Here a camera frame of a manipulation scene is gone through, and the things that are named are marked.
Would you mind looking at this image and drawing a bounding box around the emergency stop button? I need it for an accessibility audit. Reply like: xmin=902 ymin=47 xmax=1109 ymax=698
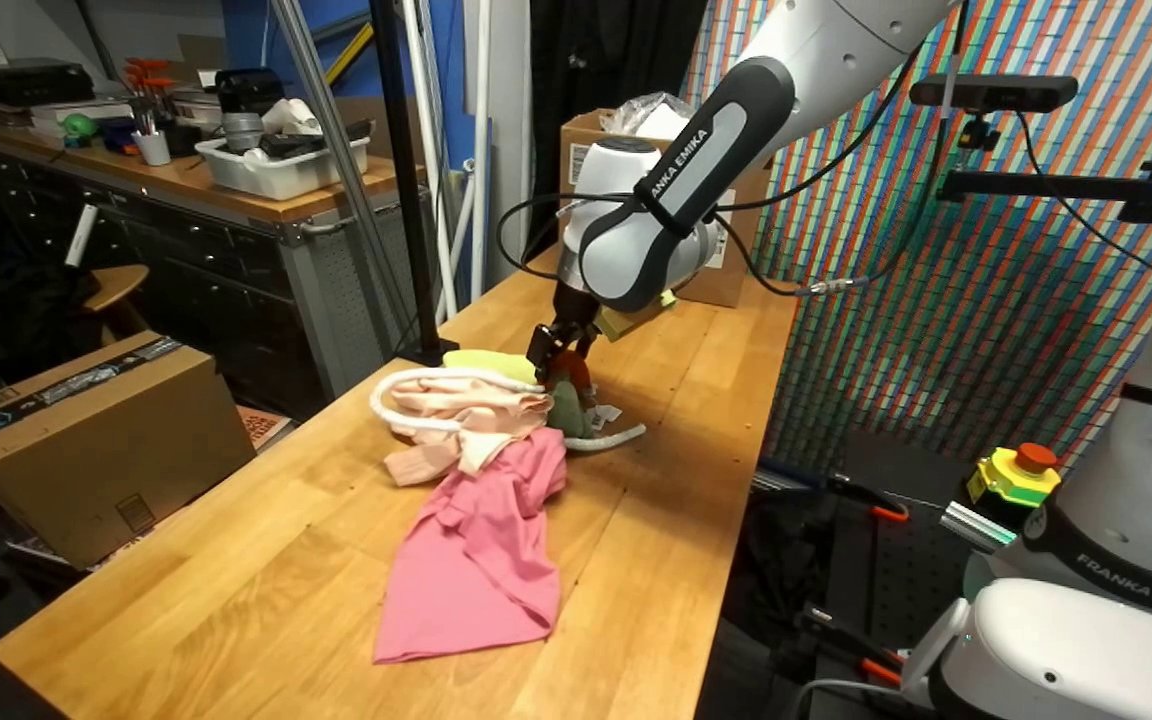
xmin=941 ymin=439 xmax=1058 ymax=553

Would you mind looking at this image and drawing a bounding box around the white plastic tray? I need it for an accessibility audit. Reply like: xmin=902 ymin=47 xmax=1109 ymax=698
xmin=197 ymin=141 xmax=339 ymax=199

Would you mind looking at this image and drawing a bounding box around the yellow cloth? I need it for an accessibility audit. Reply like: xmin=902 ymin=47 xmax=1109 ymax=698
xmin=443 ymin=349 xmax=535 ymax=385

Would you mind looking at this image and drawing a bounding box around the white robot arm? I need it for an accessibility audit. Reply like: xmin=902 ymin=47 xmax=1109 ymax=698
xmin=529 ymin=0 xmax=954 ymax=385

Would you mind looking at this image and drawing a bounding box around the white rope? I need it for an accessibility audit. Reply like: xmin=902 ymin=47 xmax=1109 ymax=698
xmin=369 ymin=365 xmax=651 ymax=458

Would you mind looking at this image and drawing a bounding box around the red and green plush toy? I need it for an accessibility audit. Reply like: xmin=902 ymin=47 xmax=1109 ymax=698
xmin=544 ymin=353 xmax=596 ymax=439

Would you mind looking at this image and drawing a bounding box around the cardboard box on floor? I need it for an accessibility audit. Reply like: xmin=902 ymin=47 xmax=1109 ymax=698
xmin=0 ymin=331 xmax=253 ymax=567

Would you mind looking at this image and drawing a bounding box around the white plastic bag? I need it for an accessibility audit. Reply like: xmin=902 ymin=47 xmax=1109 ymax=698
xmin=598 ymin=92 xmax=691 ymax=141

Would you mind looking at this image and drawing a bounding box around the pink cloth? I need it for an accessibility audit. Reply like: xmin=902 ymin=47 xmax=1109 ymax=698
xmin=372 ymin=427 xmax=569 ymax=663

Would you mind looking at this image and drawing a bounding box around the cardboard box on table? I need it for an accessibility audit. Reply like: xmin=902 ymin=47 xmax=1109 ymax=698
xmin=560 ymin=110 xmax=760 ymax=304

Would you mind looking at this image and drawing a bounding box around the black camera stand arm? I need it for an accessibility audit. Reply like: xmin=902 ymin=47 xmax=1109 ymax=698
xmin=912 ymin=73 xmax=1152 ymax=225

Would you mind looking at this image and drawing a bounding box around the wooden workbench with drawers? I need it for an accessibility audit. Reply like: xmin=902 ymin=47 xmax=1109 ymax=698
xmin=0 ymin=125 xmax=415 ymax=418

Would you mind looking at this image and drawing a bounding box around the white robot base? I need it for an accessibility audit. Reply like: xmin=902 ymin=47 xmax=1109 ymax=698
xmin=899 ymin=342 xmax=1152 ymax=720

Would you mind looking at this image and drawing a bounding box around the pale peach cloth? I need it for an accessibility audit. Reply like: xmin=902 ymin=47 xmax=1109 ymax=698
xmin=369 ymin=368 xmax=553 ymax=490

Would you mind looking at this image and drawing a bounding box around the aluminium tripod pole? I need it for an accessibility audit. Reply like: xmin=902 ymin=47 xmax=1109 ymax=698
xmin=268 ymin=0 xmax=408 ymax=360

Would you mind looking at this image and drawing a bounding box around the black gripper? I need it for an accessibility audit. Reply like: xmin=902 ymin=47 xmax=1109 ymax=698
xmin=529 ymin=286 xmax=598 ymax=409

